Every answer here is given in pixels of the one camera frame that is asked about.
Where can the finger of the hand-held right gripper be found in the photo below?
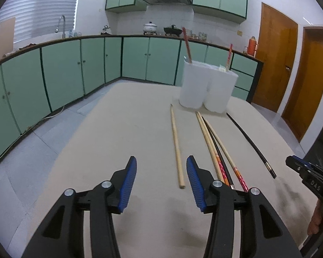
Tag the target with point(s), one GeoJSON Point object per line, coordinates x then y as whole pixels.
{"type": "Point", "coordinates": [305, 162]}
{"type": "Point", "coordinates": [296, 166]}

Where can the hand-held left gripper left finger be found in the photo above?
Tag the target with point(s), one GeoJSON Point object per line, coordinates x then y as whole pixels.
{"type": "Point", "coordinates": [127, 182]}

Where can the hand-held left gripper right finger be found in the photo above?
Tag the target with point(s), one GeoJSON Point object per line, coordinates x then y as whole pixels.
{"type": "Point", "coordinates": [195, 182]}

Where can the black chopstick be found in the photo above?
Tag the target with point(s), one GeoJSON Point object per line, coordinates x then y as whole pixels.
{"type": "Point", "coordinates": [218, 151]}
{"type": "Point", "coordinates": [254, 146]}

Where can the plain wooden chopstick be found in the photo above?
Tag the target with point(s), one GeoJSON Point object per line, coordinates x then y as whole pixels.
{"type": "Point", "coordinates": [176, 145]}

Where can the white two-compartment utensil holder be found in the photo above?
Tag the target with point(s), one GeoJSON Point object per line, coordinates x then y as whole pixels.
{"type": "Point", "coordinates": [196, 86]}

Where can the white plastic fork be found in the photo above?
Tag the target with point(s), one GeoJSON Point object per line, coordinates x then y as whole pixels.
{"type": "Point", "coordinates": [222, 69]}

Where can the metal spoon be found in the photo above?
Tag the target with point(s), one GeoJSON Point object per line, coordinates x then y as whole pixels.
{"type": "Point", "coordinates": [186, 59]}

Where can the red patterned chopstick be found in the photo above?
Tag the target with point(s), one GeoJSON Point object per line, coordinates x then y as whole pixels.
{"type": "Point", "coordinates": [229, 55]}
{"type": "Point", "coordinates": [186, 43]}

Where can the person's right hand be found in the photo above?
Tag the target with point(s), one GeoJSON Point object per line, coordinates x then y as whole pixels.
{"type": "Point", "coordinates": [316, 220]}

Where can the green cabinet drawer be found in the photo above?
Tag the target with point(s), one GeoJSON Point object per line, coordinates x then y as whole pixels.
{"type": "Point", "coordinates": [245, 64]}
{"type": "Point", "coordinates": [242, 93]}
{"type": "Point", "coordinates": [245, 80]}

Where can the glass jar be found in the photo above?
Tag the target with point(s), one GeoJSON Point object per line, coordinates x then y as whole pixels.
{"type": "Point", "coordinates": [245, 50]}

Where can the orange thermos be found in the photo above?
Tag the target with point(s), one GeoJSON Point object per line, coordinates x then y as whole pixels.
{"type": "Point", "coordinates": [252, 47]}

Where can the green lower kitchen cabinets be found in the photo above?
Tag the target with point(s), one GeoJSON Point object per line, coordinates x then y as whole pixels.
{"type": "Point", "coordinates": [64, 67]}

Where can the patterned ceramic jar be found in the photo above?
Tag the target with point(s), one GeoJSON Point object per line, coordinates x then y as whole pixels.
{"type": "Point", "coordinates": [202, 36]}

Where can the gas stove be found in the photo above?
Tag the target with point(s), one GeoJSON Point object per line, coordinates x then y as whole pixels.
{"type": "Point", "coordinates": [175, 34]}

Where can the black wok with lid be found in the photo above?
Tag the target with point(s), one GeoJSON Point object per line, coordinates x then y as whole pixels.
{"type": "Point", "coordinates": [172, 30]}

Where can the small metal countertop tap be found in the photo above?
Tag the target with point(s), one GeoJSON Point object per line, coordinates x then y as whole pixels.
{"type": "Point", "coordinates": [105, 28]}

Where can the white cooking pot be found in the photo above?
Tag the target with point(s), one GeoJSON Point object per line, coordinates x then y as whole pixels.
{"type": "Point", "coordinates": [150, 28]}

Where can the clear bottle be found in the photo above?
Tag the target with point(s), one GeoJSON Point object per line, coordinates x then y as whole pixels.
{"type": "Point", "coordinates": [78, 33]}

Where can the blue soap bottle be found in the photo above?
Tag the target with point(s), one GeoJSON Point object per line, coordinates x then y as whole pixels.
{"type": "Point", "coordinates": [72, 33]}

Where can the metal sink faucet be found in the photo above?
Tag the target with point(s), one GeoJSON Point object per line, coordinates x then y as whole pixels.
{"type": "Point", "coordinates": [63, 27]}

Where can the dark cloth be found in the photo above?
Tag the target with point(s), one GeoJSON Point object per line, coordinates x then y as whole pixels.
{"type": "Point", "coordinates": [29, 45]}

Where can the brown board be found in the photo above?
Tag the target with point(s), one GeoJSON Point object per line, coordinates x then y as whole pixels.
{"type": "Point", "coordinates": [6, 37]}

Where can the white window blind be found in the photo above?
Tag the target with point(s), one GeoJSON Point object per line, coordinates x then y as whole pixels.
{"type": "Point", "coordinates": [43, 10]}

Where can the green upper wall cabinets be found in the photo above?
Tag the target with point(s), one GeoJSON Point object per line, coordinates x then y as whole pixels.
{"type": "Point", "coordinates": [226, 0]}

